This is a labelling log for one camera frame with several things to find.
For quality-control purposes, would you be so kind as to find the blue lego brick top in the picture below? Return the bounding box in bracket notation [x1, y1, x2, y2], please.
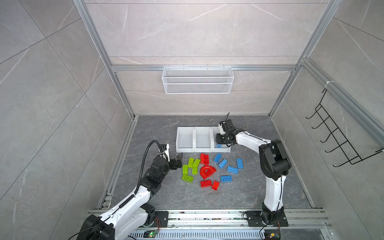
[213, 153, 222, 164]

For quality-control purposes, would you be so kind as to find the blue lego brick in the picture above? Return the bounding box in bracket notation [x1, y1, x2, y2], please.
[213, 153, 222, 164]
[237, 159, 244, 169]
[220, 175, 233, 183]
[227, 166, 239, 174]
[219, 159, 228, 169]

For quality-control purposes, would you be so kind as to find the blue lego brick bottom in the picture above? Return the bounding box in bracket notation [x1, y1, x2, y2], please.
[220, 175, 233, 183]

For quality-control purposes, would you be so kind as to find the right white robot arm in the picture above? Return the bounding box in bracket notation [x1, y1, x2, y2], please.
[216, 120, 292, 225]

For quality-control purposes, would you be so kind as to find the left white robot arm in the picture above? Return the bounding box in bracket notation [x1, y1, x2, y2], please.
[77, 152, 183, 240]

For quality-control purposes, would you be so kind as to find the green lego brick upper left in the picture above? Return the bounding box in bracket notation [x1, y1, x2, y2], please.
[188, 158, 195, 168]

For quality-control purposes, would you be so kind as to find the green lego brick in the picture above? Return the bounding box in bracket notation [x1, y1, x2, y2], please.
[182, 175, 194, 183]
[192, 159, 201, 175]
[188, 158, 195, 168]
[183, 165, 189, 175]

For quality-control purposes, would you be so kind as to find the white right storage bin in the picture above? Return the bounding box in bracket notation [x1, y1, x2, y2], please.
[211, 126, 231, 153]

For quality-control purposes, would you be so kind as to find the white storage bin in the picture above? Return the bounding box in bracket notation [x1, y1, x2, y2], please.
[195, 127, 212, 153]
[211, 126, 231, 153]
[176, 127, 195, 153]

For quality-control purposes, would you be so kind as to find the green lego brick upper right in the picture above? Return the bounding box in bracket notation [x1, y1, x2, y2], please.
[192, 159, 201, 175]

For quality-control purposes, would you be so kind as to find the green lego brick bottom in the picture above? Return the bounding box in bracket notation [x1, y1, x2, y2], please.
[182, 175, 194, 183]

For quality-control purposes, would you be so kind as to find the white left storage bin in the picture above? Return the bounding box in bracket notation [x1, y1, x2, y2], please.
[176, 127, 195, 153]

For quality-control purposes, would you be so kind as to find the white middle storage bin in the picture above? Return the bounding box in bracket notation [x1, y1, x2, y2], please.
[195, 127, 212, 153]

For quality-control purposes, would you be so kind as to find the red arch lego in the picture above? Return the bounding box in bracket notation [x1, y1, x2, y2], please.
[200, 165, 217, 180]

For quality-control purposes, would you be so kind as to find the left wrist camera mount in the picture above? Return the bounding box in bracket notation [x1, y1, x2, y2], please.
[161, 144, 170, 163]

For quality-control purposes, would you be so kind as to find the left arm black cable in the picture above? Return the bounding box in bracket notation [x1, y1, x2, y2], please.
[134, 139, 163, 195]

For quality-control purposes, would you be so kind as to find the white wire mesh basket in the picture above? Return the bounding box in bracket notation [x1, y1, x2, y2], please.
[162, 67, 234, 95]

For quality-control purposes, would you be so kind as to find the metal base rail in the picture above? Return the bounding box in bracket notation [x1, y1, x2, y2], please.
[127, 209, 338, 240]

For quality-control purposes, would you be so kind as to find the black wire hook rack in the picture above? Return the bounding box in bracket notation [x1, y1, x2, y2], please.
[306, 89, 384, 168]

